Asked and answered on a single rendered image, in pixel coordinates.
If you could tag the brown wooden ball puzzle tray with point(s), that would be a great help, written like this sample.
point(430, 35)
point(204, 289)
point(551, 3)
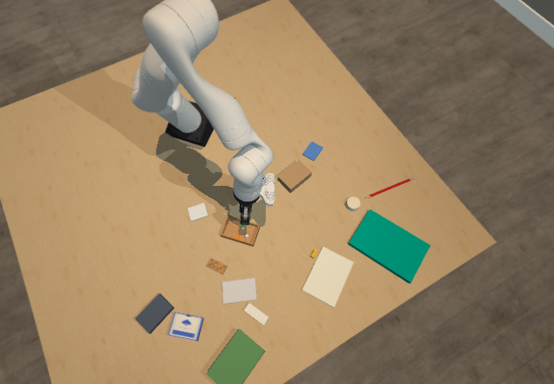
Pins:
point(245, 234)

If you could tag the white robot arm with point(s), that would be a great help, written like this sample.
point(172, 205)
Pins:
point(177, 30)

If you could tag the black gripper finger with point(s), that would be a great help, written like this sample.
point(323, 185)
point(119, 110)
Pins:
point(245, 214)

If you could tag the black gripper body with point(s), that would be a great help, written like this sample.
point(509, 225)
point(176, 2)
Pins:
point(245, 204)

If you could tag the grey flat rectangular card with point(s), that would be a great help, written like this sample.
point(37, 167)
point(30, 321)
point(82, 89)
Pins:
point(239, 290)

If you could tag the brown wooden domino tile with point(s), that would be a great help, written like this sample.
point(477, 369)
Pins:
point(217, 266)

